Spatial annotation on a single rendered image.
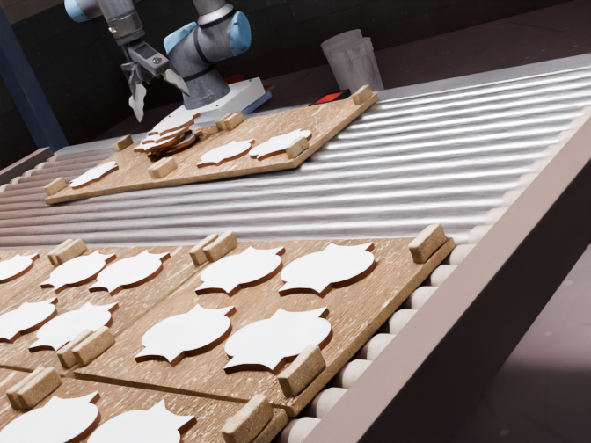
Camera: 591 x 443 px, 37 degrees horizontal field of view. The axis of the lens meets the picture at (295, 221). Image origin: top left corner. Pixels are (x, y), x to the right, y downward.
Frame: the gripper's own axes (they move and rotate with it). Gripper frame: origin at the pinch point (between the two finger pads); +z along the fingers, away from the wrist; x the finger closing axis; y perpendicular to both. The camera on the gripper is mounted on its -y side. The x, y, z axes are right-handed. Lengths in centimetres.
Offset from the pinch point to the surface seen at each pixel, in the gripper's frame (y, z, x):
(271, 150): -47.2, 8.6, 2.6
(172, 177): -23.8, 9.6, 15.5
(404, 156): -82, 12, -3
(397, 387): -138, 8, 49
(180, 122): -4.6, 3.4, 0.0
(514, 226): -127, 8, 19
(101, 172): 11.3, 8.6, 18.5
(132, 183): -10.0, 9.6, 19.7
